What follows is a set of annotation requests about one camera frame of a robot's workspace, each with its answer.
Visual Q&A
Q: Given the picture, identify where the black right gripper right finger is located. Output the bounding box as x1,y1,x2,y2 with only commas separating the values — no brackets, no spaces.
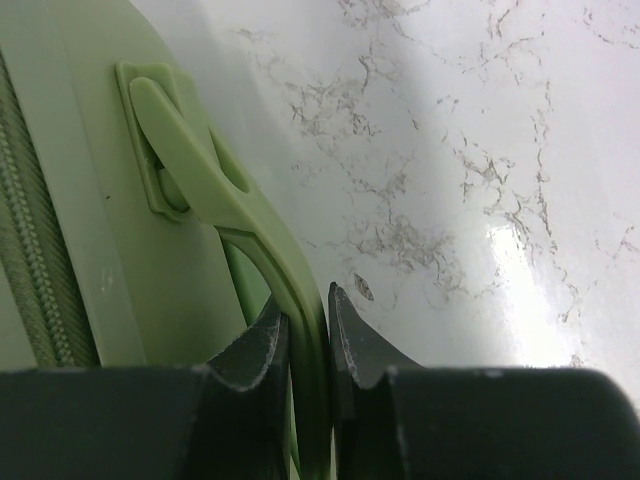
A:
328,285,639,479

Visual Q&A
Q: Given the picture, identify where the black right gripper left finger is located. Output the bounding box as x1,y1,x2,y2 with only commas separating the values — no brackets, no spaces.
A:
1,301,290,479

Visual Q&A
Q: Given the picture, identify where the green hard-shell suitcase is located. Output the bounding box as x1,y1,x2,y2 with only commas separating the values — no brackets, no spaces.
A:
1,1,332,479

